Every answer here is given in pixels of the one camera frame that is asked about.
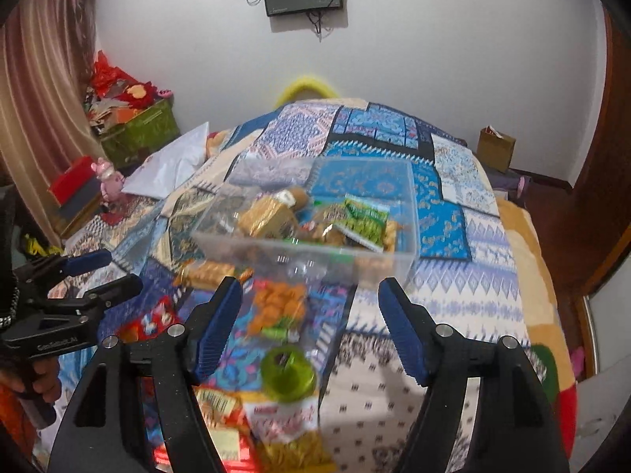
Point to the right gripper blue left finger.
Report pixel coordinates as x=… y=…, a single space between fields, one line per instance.
x=209 y=326

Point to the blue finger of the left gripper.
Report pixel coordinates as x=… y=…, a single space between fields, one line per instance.
x=100 y=298
x=58 y=267

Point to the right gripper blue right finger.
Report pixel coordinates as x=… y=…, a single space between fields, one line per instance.
x=410 y=327

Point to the green jelly cup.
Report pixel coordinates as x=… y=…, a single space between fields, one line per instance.
x=287 y=375

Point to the left hand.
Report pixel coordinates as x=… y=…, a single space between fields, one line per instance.
x=46 y=382

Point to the wrapped biscuit pack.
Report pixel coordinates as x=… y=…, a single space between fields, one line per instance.
x=207 y=275

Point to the orange puffs clear bag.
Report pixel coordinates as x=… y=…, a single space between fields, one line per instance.
x=278 y=311

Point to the red box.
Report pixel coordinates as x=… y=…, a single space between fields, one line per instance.
x=78 y=175

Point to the pink plush toy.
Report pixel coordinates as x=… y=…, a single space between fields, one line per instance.
x=111 y=180

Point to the red yellow snack bag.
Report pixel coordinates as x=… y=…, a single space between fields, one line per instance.
x=225 y=420

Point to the green snack packet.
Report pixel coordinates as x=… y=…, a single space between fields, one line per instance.
x=364 y=222

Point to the white pillow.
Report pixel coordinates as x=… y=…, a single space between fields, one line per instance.
x=165 y=170

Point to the clear plastic storage box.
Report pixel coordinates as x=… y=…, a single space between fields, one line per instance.
x=277 y=217

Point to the green storage box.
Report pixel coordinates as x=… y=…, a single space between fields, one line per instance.
x=147 y=132

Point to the white red snack bag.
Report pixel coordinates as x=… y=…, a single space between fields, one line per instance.
x=288 y=436

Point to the striped beige curtain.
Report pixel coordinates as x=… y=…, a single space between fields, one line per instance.
x=47 y=52

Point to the patchwork patterned bedspread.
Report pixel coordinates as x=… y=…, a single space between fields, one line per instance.
x=479 y=267

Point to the brown paper bag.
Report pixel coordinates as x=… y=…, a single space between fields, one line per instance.
x=495 y=149

